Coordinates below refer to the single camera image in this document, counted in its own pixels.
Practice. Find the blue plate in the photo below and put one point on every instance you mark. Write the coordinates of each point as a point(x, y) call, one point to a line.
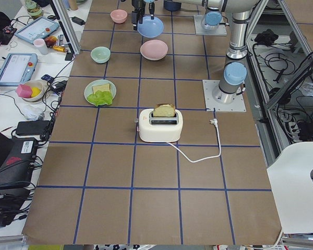
point(150, 28)

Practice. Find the pink plate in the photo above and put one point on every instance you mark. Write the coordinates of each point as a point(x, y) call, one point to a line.
point(154, 50)

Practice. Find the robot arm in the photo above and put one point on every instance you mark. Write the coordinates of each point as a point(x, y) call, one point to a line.
point(211, 18)
point(235, 71)

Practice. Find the pink bowl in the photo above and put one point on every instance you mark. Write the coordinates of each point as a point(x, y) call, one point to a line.
point(119, 16)

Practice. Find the dark blue cooking pot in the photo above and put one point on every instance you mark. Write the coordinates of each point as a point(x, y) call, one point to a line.
point(172, 5)

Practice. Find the mint green bowl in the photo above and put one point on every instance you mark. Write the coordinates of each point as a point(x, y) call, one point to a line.
point(100, 54)

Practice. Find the bread slice on plate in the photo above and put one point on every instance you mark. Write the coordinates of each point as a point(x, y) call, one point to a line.
point(102, 88)

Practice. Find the mint green plate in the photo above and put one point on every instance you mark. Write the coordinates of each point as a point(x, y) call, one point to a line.
point(88, 90)

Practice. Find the green lettuce leaf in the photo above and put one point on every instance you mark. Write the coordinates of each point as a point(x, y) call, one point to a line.
point(101, 98)

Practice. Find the upper blue teach pendant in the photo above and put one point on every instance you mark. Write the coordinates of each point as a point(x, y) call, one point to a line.
point(38, 29)

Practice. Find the blue teach pendant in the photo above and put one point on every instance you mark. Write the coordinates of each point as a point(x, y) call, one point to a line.
point(38, 29)
point(18, 68)

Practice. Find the bread slice in toaster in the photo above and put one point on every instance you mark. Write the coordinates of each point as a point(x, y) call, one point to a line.
point(164, 110)

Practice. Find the pink plastic cup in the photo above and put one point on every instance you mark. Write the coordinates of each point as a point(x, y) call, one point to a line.
point(41, 46)

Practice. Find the white toaster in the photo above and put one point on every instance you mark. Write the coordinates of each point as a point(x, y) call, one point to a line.
point(159, 129)

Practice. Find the beige bowl with toys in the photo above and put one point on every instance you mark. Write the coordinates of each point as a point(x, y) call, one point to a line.
point(31, 91)

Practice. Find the lower blue teach pendant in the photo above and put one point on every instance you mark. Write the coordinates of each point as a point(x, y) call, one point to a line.
point(18, 68)

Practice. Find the black power adapter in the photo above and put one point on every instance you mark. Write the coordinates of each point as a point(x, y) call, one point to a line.
point(31, 127)

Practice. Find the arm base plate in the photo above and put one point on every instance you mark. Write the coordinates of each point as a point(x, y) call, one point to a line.
point(216, 100)
point(219, 30)

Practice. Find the aluminium frame post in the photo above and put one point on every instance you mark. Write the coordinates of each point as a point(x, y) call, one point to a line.
point(67, 28)

